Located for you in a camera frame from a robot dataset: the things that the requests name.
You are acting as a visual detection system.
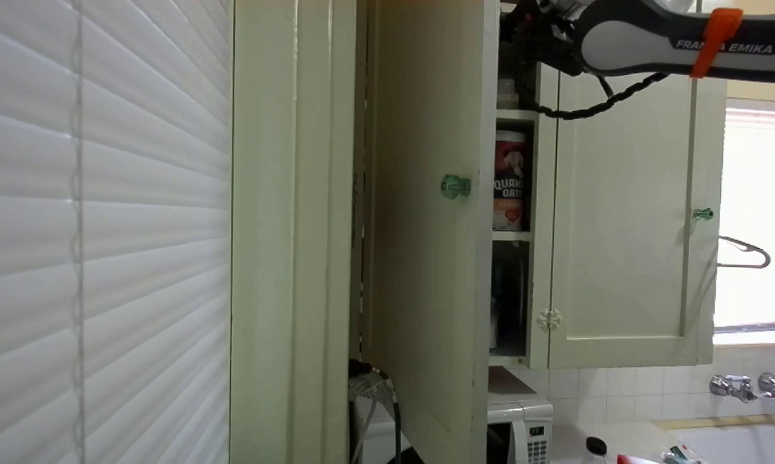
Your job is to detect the small cream cabinet door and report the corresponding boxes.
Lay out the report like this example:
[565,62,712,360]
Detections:
[548,64,715,369]

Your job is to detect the large cream cabinet door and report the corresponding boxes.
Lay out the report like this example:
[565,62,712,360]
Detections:
[364,0,499,464]

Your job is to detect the green and white packet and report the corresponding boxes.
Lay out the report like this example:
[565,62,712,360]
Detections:
[661,445,705,464]

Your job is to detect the clear plastic container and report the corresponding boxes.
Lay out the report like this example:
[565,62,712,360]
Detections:
[496,77,521,110]

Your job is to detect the red oats canister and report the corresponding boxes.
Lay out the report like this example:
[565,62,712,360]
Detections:
[493,130,529,232]

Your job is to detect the window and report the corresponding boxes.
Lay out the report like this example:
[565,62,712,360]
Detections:
[715,99,775,331]

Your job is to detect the white microwave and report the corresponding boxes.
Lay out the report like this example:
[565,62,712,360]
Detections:
[487,396,554,464]

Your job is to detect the chrome tap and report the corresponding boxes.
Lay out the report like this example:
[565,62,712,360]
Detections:
[709,372,775,404]

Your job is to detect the white sink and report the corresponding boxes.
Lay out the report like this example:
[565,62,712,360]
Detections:
[676,420,775,464]

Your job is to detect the white window blinds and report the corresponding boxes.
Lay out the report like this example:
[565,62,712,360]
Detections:
[0,0,232,464]

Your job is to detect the cream wall cabinet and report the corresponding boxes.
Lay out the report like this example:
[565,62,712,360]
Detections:
[360,0,728,464]

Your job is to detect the wire clothes hanger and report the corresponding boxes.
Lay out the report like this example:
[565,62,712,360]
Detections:
[717,235,772,269]

